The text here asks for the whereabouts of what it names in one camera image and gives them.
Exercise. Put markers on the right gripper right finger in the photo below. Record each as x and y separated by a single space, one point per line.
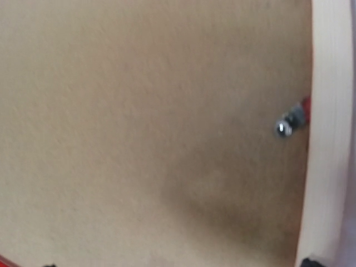
310 263

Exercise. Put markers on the red wooden picture frame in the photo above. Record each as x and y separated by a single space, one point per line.
328 125

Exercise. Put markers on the metal turn clip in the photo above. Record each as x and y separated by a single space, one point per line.
297 117

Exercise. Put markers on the brown backing board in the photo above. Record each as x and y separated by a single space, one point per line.
139 125

